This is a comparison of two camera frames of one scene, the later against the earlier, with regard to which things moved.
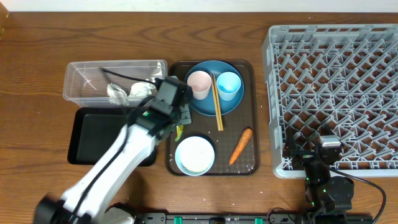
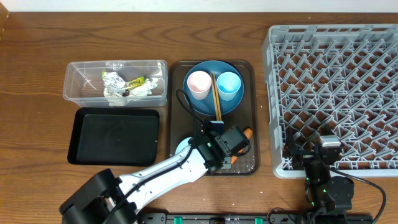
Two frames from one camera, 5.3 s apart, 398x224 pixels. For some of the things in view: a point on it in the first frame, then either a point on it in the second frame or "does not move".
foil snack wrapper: (180, 129) → (114, 84)
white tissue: (117, 96) does not move
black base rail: (277, 218) does not move
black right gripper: (290, 150) does not move
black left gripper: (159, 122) → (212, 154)
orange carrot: (242, 145) does not move
